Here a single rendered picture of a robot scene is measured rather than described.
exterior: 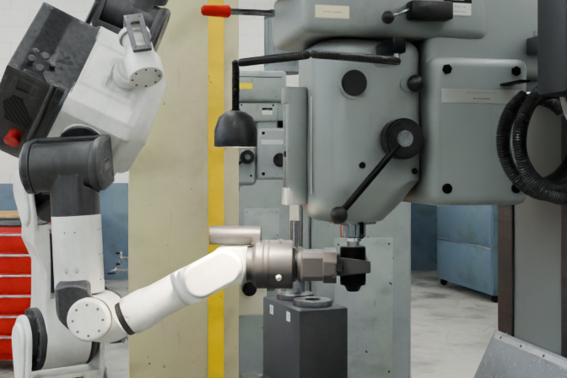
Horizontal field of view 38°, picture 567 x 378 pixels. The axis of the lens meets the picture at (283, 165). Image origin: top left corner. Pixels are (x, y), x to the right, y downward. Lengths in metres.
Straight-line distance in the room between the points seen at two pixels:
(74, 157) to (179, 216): 1.68
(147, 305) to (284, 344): 0.49
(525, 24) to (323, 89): 0.38
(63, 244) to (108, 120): 0.26
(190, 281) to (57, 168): 0.31
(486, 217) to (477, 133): 7.36
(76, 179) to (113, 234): 8.94
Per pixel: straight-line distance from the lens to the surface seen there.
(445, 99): 1.44
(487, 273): 8.86
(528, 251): 1.70
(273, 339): 1.98
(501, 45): 1.51
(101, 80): 1.67
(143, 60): 1.58
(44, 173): 1.54
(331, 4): 1.40
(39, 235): 1.92
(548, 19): 1.31
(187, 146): 3.17
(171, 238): 3.18
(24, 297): 5.97
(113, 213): 10.44
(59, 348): 1.96
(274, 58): 1.32
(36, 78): 1.62
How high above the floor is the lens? 1.41
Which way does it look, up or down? level
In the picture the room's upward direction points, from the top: straight up
